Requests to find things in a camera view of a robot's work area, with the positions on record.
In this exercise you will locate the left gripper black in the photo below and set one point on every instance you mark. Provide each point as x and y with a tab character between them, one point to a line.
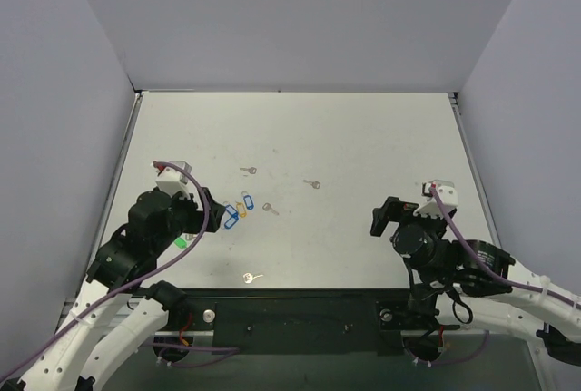
201	210

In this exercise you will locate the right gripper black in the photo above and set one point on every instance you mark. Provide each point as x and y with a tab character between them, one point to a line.
390	215

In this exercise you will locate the blue key tag with keys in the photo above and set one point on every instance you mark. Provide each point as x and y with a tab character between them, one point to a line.
247	200

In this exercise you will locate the silver key removed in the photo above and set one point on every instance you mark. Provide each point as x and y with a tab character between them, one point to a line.
314	184

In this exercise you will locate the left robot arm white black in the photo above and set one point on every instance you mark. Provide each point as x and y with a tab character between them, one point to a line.
83	354

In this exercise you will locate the green key tag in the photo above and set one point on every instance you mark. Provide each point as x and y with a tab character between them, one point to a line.
185	241

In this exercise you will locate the silver key centre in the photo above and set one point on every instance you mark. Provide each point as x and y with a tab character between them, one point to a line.
267	207

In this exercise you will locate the silver key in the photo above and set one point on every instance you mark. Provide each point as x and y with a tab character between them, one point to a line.
267	207
251	170

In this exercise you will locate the silver key far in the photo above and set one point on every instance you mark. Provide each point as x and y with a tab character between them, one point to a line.
251	170

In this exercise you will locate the white head key front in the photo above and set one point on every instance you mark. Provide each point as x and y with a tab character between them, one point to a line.
248	278

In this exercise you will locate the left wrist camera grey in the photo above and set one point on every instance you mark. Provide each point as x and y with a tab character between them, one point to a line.
171	181

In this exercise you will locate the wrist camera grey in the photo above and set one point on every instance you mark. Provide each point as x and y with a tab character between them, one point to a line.
171	181
440	196

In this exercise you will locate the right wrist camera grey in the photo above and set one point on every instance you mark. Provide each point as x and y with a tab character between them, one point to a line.
440	196

